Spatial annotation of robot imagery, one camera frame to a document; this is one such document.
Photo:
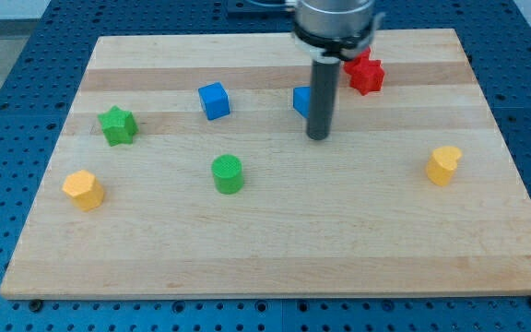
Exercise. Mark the blue triangle block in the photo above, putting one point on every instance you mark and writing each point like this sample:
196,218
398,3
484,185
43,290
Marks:
300,100

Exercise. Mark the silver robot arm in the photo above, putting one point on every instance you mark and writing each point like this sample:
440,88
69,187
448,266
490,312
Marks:
331,32

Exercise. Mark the yellow heart block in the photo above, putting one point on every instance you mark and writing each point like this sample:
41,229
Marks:
442,164

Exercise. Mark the red star block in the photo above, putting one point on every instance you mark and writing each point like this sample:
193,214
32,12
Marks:
367,77

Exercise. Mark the wooden board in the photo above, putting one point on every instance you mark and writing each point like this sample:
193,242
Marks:
353,215

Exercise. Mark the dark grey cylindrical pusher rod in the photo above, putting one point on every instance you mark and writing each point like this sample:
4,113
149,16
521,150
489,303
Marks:
323,84

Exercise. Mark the yellow hexagon block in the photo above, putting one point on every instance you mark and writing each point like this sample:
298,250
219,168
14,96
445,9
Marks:
84,190

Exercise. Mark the blue cube block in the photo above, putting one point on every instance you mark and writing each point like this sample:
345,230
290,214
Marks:
214,101

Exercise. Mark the green cylinder block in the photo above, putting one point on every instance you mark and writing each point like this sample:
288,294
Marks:
227,174

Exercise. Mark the green star block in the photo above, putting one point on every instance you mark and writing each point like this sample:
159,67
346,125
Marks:
118,126

